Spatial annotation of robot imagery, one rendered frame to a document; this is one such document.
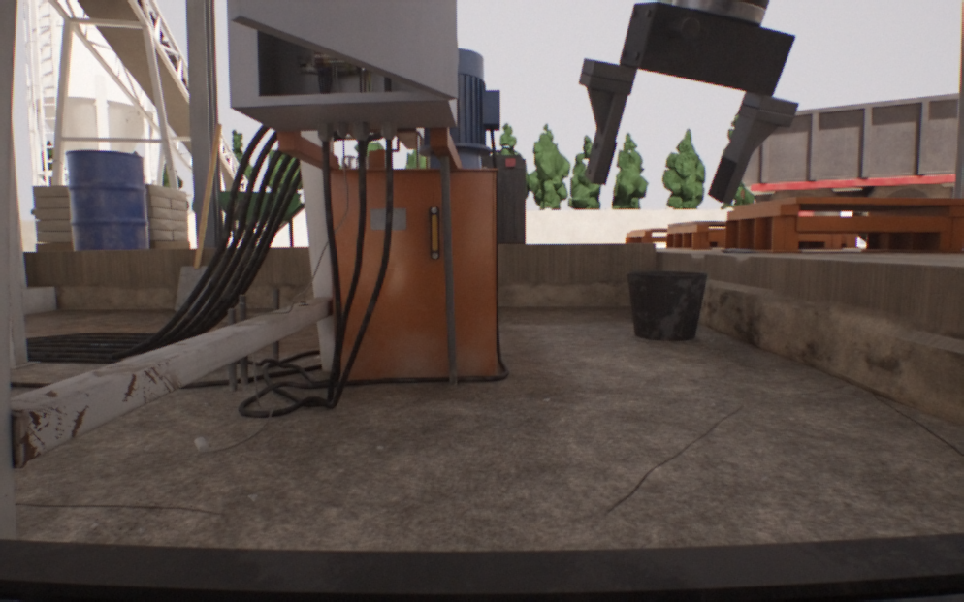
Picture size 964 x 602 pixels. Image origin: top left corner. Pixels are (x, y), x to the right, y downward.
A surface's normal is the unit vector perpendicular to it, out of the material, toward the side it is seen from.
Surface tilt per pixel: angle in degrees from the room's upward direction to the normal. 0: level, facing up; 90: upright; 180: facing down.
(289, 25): 90
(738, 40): 114
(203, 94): 90
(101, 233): 90
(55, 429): 90
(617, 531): 0
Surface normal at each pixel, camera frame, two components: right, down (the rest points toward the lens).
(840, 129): -0.56, 0.10
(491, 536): -0.01, -0.99
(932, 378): -1.00, 0.01
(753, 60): 0.11, 0.50
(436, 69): 0.83, 0.06
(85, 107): 0.40, 0.55
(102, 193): 0.51, 0.09
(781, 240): -0.03, 0.11
